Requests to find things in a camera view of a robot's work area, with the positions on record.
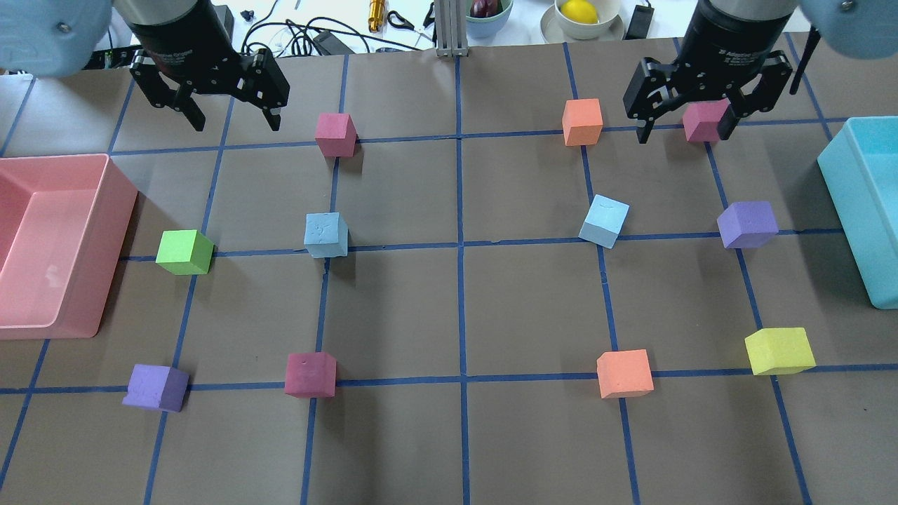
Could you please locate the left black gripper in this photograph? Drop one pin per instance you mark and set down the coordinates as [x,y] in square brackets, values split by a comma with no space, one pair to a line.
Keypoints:
[184,43]

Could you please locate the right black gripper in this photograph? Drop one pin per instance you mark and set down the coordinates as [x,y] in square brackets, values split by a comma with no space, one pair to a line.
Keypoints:
[732,38]

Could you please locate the light blue block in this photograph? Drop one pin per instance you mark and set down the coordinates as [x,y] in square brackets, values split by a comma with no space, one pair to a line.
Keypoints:
[326,235]
[603,222]

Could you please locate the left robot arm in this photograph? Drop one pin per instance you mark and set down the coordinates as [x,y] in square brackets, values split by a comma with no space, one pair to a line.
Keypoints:
[57,38]

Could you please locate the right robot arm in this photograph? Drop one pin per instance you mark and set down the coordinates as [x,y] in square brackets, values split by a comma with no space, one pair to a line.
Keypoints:
[865,30]

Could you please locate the pink block right far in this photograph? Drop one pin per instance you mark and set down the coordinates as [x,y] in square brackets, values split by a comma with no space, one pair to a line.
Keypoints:
[700,120]

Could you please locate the pink block left far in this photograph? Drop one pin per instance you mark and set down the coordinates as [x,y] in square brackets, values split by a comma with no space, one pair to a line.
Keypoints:
[336,135]

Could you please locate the orange block far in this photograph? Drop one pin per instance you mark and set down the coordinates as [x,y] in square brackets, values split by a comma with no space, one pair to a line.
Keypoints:
[582,122]

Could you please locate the orange block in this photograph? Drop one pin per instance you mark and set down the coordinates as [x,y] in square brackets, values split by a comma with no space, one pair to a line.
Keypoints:
[624,374]
[582,122]

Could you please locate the black power adapter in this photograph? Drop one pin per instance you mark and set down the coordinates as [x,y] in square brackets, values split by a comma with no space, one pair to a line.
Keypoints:
[326,43]

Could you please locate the purple block right side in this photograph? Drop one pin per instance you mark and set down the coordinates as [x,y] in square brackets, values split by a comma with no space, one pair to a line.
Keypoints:
[747,224]

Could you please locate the purple block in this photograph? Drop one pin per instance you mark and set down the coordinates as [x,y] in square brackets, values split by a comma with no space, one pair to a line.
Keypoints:
[747,224]
[156,387]

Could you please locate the green block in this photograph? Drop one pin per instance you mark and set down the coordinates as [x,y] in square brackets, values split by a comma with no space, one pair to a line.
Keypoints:
[185,252]

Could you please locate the cream bowl with lemon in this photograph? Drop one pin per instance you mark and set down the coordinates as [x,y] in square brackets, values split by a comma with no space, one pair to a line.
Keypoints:
[582,20]

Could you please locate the cyan tray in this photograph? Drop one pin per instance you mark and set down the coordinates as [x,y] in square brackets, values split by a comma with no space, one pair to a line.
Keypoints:
[859,166]

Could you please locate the brass cylinder tool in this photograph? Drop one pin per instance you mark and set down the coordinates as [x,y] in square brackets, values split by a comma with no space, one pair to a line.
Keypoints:
[376,15]

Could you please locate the pink tray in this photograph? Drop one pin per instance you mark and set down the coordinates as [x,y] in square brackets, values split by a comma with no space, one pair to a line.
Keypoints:
[63,223]

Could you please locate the blue bowl with fruit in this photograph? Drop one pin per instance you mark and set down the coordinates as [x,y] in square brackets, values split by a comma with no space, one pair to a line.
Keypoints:
[486,18]

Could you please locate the yellow block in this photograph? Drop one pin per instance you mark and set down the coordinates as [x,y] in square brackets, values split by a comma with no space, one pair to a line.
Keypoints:
[779,351]

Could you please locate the dark pink block left near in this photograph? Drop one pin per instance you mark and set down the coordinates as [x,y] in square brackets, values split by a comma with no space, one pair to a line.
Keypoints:
[310,375]

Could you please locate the orange block near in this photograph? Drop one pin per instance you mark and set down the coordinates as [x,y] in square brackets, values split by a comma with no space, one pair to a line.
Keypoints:
[624,374]

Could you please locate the purple block left side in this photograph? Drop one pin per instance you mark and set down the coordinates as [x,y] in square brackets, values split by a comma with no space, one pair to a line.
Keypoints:
[156,387]

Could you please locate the aluminium frame post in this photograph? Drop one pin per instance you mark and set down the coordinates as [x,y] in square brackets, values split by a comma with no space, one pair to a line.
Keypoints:
[451,28]

